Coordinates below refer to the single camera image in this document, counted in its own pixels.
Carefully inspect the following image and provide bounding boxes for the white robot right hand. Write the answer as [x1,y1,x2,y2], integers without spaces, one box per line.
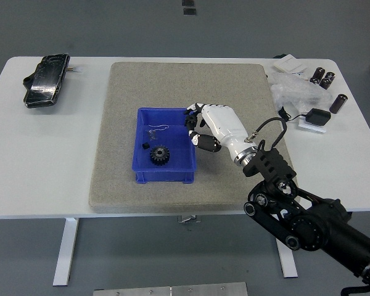
[183,102,254,162]

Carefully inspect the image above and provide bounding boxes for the large black gear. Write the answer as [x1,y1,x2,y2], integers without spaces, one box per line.
[149,145,171,168]

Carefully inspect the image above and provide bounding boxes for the blue plastic box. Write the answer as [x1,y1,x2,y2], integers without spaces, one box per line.
[131,106,199,185]

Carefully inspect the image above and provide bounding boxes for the flat white box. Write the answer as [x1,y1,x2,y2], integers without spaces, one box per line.
[273,54,310,75]

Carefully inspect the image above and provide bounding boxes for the grey-brown mat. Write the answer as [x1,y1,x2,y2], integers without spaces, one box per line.
[88,61,300,214]

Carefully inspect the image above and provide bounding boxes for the small clear plastic bag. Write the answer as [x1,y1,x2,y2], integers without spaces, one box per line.
[146,123,170,142]

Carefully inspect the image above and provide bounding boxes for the clear bubble wrap bag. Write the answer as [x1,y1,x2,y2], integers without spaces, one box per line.
[267,71,334,113]

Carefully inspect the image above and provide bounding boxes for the white flat block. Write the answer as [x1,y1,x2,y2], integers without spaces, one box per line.
[297,118,327,134]

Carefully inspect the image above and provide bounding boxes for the black power adapter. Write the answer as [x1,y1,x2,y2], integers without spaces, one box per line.
[305,107,332,127]

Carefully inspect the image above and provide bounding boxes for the large dark cylindrical capacitor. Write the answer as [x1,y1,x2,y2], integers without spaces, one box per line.
[329,92,348,115]

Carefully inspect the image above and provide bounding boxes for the white table leg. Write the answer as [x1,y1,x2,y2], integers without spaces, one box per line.
[274,237,298,279]
[52,216,80,287]

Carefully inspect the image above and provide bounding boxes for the black device in plastic wrap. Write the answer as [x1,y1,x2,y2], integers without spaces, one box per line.
[22,53,72,110]

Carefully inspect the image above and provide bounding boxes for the black adapter cord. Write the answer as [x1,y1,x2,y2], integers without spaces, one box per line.
[277,105,308,123]

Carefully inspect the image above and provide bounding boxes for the metal under-table bracket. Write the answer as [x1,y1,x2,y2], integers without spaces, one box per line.
[176,215,203,224]

